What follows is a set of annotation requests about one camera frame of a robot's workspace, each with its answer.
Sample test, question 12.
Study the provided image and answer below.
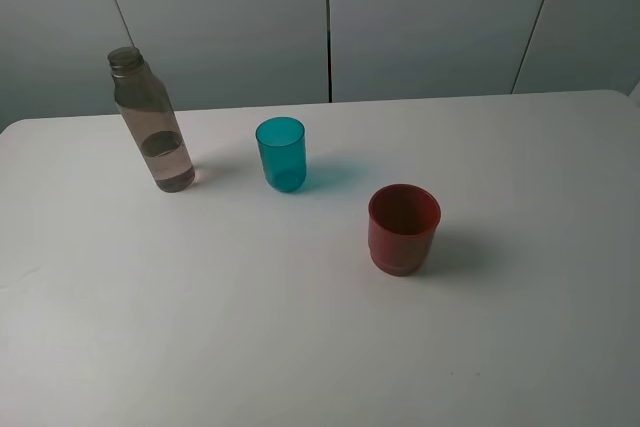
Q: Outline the red plastic cup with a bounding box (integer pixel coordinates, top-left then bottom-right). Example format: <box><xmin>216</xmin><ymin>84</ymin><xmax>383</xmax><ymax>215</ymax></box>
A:
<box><xmin>368</xmin><ymin>184</ymin><xmax>441</xmax><ymax>277</ymax></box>

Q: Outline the teal translucent plastic cup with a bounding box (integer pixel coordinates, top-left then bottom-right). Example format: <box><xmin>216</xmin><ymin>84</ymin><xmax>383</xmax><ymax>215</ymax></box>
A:
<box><xmin>255</xmin><ymin>117</ymin><xmax>307</xmax><ymax>193</ymax></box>

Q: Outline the clear plastic water bottle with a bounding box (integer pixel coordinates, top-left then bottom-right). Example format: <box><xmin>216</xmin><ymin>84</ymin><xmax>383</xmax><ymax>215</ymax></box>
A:
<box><xmin>108</xmin><ymin>47</ymin><xmax>195</xmax><ymax>193</ymax></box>

